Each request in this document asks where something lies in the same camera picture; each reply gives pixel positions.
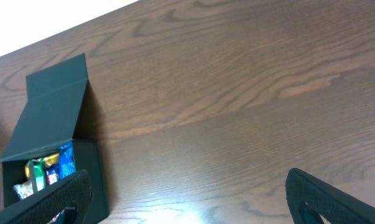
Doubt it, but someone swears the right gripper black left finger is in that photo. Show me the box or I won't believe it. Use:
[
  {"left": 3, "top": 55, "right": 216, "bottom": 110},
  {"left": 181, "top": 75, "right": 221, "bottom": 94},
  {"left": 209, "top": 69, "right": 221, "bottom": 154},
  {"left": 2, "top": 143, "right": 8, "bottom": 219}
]
[{"left": 0, "top": 170, "right": 92, "bottom": 223}]

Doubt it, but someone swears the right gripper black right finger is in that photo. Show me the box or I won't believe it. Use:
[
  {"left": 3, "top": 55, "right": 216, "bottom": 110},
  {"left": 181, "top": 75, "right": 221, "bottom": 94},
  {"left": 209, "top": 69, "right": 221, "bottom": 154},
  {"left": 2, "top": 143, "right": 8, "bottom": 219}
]
[{"left": 285, "top": 168, "right": 375, "bottom": 224}]

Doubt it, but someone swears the purple Dairy Milk bar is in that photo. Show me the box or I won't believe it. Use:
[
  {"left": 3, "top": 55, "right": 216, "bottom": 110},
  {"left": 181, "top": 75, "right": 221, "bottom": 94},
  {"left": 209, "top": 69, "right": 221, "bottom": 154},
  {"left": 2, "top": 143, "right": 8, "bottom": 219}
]
[{"left": 45, "top": 164, "right": 60, "bottom": 185}]

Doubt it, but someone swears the blue Oreo cookie pack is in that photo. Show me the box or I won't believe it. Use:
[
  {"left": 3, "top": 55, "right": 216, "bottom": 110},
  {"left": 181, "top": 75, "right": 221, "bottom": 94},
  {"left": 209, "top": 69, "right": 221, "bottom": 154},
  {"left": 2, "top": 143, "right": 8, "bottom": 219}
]
[{"left": 58, "top": 142, "right": 76, "bottom": 179}]

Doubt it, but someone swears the green chocolate bar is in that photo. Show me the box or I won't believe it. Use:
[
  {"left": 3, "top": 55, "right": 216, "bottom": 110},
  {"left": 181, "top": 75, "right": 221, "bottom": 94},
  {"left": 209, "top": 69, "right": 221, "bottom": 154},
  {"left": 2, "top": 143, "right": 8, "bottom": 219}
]
[{"left": 27, "top": 159, "right": 47, "bottom": 193}]

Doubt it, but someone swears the Haribo gummy bag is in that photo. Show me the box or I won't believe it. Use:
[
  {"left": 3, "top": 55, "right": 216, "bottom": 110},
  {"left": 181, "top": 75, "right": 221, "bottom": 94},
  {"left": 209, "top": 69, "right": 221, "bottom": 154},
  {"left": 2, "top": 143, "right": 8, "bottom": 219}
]
[{"left": 13, "top": 180, "right": 34, "bottom": 200}]

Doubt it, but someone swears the black gift box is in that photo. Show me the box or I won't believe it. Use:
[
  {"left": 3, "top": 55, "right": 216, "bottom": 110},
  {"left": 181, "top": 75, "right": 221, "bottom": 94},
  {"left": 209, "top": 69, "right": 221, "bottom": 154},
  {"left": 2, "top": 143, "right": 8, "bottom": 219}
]
[{"left": 0, "top": 54, "right": 109, "bottom": 223}]

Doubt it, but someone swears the yellow Hacks candy bag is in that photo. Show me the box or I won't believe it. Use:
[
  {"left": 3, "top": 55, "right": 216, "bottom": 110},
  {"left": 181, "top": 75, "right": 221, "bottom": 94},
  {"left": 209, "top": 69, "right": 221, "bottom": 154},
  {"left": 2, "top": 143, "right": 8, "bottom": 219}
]
[{"left": 24, "top": 153, "right": 59, "bottom": 179}]

